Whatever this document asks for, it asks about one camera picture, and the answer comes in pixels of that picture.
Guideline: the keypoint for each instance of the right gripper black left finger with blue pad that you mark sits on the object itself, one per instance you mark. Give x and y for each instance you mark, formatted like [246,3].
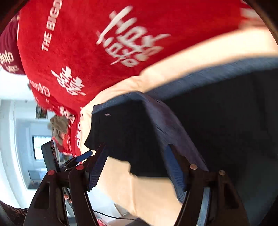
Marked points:
[79,175]

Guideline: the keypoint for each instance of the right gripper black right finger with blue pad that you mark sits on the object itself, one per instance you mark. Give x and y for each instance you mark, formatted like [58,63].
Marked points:
[208,198]

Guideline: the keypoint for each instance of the dark navy blue pants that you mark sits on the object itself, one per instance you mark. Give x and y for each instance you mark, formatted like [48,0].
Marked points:
[219,118]

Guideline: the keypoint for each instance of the cream beige sofa cushion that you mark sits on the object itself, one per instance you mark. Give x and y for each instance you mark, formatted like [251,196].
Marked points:
[154,199]

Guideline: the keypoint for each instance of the dark red printed cloth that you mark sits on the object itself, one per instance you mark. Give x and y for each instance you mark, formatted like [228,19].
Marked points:
[10,57]

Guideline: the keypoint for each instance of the red blanket white characters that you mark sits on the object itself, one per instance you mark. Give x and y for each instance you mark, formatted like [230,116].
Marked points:
[72,50]

